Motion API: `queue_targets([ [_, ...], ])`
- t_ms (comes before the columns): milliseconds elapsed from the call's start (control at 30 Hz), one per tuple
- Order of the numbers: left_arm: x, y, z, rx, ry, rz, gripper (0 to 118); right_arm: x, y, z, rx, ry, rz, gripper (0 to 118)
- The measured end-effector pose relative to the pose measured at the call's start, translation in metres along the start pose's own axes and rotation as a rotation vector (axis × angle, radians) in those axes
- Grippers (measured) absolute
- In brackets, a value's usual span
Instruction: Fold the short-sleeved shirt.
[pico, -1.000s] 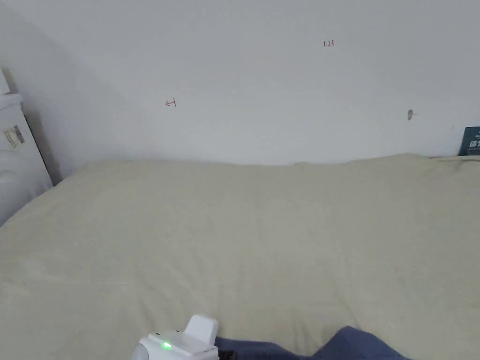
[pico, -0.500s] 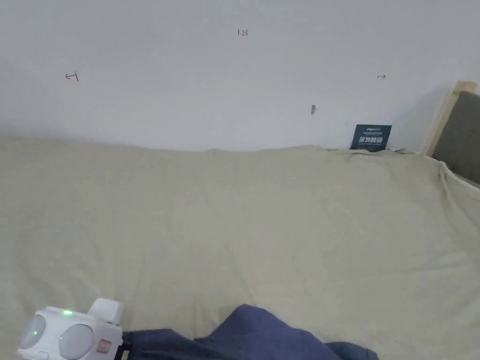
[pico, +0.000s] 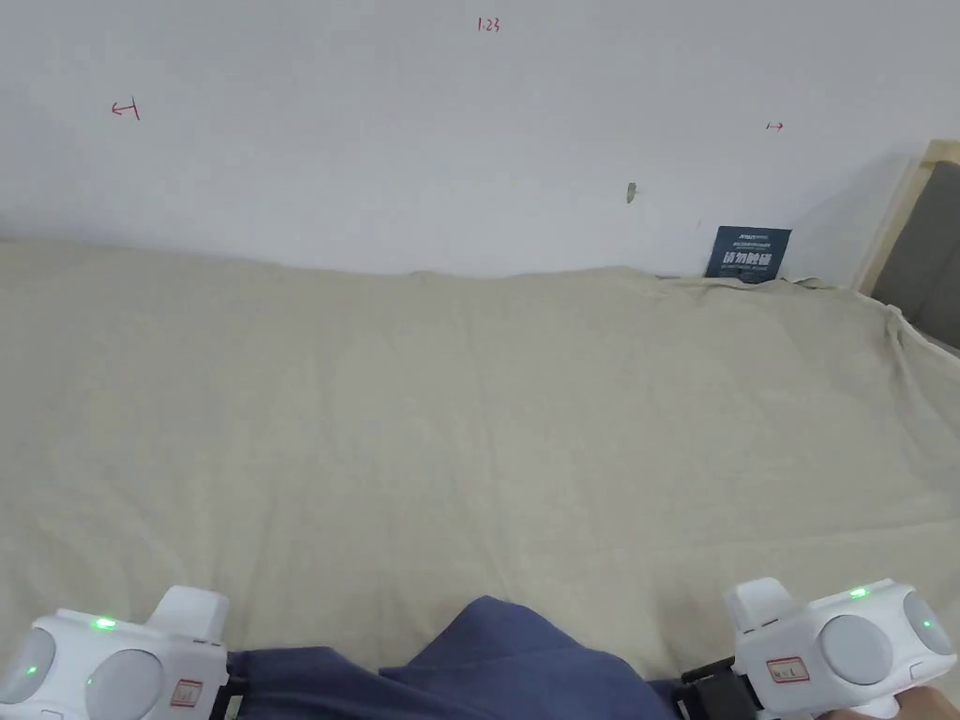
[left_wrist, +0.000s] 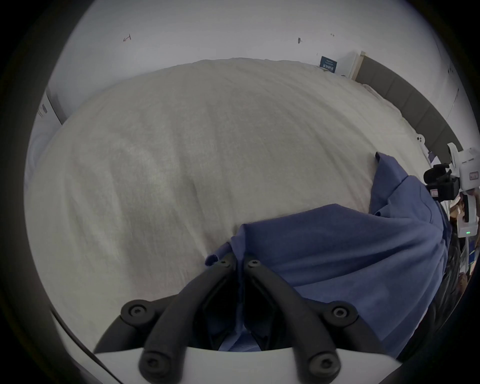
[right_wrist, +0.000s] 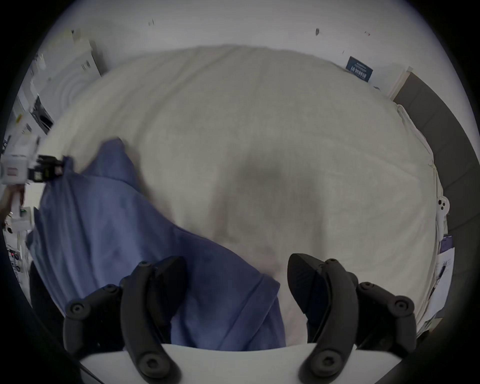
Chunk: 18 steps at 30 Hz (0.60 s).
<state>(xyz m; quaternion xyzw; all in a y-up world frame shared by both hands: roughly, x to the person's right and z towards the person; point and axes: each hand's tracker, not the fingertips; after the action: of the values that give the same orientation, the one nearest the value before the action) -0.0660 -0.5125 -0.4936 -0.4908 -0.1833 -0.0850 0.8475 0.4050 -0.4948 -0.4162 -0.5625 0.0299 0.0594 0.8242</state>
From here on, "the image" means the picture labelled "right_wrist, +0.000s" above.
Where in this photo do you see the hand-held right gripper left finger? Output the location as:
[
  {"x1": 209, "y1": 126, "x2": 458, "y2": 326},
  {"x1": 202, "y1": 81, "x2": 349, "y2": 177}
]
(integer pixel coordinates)
[{"x1": 63, "y1": 256, "x2": 188, "y2": 384}]

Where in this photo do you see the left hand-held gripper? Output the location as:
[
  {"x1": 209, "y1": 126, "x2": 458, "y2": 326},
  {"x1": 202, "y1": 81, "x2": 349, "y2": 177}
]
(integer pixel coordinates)
[{"x1": 0, "y1": 135, "x2": 69, "y2": 233}]

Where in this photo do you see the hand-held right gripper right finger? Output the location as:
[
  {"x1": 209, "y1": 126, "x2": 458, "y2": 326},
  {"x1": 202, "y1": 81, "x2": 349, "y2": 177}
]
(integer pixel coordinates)
[{"x1": 287, "y1": 253, "x2": 418, "y2": 384}]

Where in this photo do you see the blue shirt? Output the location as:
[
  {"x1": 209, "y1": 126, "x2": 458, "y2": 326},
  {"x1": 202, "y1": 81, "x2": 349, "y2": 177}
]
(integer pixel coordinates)
[{"x1": 25, "y1": 137, "x2": 287, "y2": 351}]

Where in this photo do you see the bed with beige sheet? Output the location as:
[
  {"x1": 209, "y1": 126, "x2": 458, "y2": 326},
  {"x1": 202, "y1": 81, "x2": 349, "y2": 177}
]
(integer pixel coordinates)
[{"x1": 37, "y1": 44, "x2": 451, "y2": 351}]

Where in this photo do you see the dark grey padded headboard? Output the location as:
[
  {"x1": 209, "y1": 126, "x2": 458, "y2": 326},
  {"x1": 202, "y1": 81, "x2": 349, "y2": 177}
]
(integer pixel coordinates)
[{"x1": 392, "y1": 71, "x2": 480, "y2": 233}]

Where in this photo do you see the blue sign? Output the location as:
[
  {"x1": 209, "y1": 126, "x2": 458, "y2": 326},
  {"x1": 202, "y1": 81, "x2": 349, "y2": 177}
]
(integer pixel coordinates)
[{"x1": 345, "y1": 56, "x2": 373, "y2": 83}]

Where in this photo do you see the white carton with ring print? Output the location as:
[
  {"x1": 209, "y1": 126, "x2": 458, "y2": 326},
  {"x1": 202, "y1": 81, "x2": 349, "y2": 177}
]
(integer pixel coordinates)
[{"x1": 39, "y1": 39, "x2": 103, "y2": 113}]

